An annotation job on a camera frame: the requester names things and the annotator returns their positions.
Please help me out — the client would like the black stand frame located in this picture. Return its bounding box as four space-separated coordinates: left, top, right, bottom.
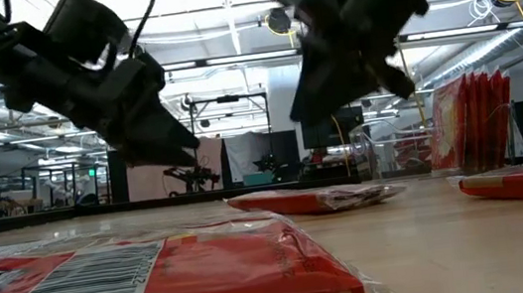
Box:
187 90 278 195

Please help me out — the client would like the black monitor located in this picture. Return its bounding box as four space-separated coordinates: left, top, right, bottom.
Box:
299 104 368 151

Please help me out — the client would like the black aluminium table frame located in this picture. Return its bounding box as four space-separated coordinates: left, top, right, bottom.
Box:
0 151 523 235

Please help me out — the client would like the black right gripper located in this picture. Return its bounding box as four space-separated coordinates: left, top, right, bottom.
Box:
276 0 433 125

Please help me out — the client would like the white pillar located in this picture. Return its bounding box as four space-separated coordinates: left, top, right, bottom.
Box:
264 64 316 169

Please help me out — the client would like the pink curtain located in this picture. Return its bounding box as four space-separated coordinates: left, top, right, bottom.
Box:
122 134 231 203

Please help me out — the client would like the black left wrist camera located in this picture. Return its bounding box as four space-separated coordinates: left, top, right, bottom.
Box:
41 0 132 69

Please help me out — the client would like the yellow hanging cable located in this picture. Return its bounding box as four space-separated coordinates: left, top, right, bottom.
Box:
395 37 427 123

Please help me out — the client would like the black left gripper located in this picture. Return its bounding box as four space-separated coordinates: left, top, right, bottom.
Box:
0 30 203 189

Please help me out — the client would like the teal box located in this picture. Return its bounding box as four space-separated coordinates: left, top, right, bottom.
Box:
242 169 275 188

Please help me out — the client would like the clear plastic basket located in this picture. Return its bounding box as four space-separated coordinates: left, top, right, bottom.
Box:
347 102 520 186

